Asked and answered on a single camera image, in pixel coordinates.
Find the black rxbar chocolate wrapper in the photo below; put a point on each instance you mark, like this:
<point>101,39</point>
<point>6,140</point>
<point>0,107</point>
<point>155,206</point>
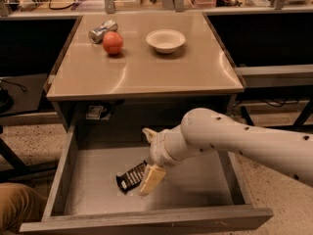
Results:
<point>131,178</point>

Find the black table leg stand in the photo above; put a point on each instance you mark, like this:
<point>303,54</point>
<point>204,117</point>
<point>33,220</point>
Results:
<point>246,116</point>

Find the person's tan trouser leg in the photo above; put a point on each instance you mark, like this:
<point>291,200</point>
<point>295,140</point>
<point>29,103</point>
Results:
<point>19,204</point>

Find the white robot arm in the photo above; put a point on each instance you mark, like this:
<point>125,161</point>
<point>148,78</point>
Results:
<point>203,130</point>

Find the red apple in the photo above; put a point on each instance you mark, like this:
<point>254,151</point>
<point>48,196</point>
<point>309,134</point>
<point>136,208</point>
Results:
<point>112,43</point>

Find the white label tag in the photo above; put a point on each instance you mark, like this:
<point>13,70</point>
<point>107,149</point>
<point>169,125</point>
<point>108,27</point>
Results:
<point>94,112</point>

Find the silver soda can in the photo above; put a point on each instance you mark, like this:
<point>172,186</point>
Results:
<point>96,34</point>

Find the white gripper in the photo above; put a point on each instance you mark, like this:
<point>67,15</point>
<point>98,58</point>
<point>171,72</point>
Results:
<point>158,149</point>

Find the grey open drawer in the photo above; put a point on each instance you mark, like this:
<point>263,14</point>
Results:
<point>199,196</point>

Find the white bowl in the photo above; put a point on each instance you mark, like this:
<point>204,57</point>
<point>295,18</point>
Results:
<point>165,41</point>

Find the beige counter cabinet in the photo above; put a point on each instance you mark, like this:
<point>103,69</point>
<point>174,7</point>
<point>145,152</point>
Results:
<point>198,68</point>

